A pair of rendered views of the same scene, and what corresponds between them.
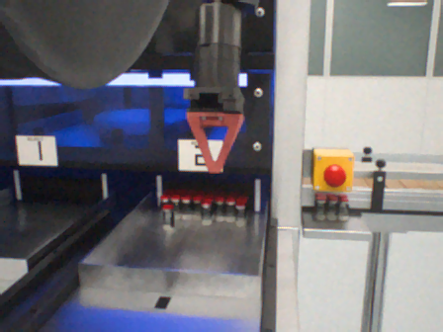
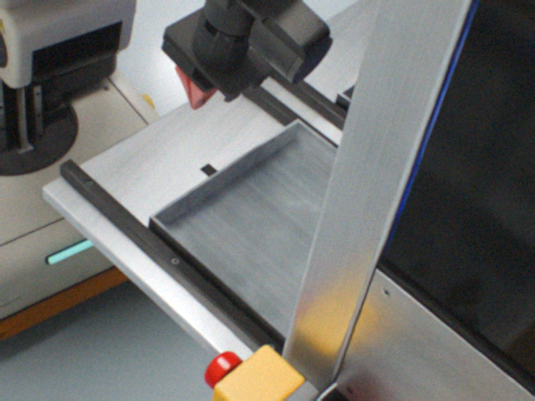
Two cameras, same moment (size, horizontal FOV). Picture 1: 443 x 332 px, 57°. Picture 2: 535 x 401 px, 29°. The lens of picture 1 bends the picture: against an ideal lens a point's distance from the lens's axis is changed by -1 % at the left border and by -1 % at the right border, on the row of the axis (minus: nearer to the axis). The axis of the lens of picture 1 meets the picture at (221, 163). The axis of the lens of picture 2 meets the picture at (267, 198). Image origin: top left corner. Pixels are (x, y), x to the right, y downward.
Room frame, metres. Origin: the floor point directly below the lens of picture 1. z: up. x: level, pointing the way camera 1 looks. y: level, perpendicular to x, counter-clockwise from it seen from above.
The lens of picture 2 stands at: (0.96, -0.66, 1.84)
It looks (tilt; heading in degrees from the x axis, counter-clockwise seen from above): 49 degrees down; 117
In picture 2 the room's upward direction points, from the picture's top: 12 degrees clockwise
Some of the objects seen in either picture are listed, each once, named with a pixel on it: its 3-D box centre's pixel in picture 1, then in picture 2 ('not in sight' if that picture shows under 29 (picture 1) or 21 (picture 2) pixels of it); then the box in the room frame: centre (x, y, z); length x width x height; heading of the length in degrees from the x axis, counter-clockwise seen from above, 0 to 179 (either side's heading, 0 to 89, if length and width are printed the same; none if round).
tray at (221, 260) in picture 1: (192, 233); (325, 256); (0.68, 0.05, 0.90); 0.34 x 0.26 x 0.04; 172
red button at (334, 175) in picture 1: (334, 175); (227, 375); (0.72, -0.20, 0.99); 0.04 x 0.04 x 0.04; 82
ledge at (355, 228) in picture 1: (332, 221); not in sight; (0.81, -0.23, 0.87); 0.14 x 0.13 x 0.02; 172
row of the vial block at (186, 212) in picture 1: (203, 208); not in sight; (0.79, 0.04, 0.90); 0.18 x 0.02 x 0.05; 82
